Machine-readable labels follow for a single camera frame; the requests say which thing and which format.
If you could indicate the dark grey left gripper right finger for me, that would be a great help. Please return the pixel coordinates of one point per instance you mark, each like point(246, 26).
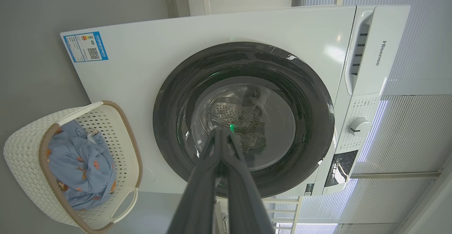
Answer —
point(245, 205)

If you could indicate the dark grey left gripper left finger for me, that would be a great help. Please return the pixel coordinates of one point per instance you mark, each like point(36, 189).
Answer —
point(197, 198)

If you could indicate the black round glass washer door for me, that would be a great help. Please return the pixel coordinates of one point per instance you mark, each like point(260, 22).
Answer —
point(176, 96)

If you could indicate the blue patterned garment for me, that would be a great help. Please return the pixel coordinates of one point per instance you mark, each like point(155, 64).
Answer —
point(81, 170)

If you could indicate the black washing machine display panel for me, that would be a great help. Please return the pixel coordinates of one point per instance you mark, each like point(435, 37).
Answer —
point(340, 168)

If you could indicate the white front-load washing machine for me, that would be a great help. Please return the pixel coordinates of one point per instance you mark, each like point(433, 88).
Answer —
point(141, 85)

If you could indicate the white washing machine dial knob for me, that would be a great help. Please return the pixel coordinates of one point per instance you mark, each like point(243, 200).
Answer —
point(359, 127)

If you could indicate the white metal railing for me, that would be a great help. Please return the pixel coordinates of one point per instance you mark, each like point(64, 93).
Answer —
point(295, 209)

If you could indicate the cream perforated laundry basket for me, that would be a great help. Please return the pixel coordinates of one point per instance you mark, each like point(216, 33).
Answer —
point(24, 156)

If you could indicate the blue energy label sticker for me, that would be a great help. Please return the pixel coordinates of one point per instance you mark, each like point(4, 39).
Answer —
point(85, 47)

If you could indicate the white detergent drawer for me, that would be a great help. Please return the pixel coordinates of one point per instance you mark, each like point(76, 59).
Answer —
point(385, 50)

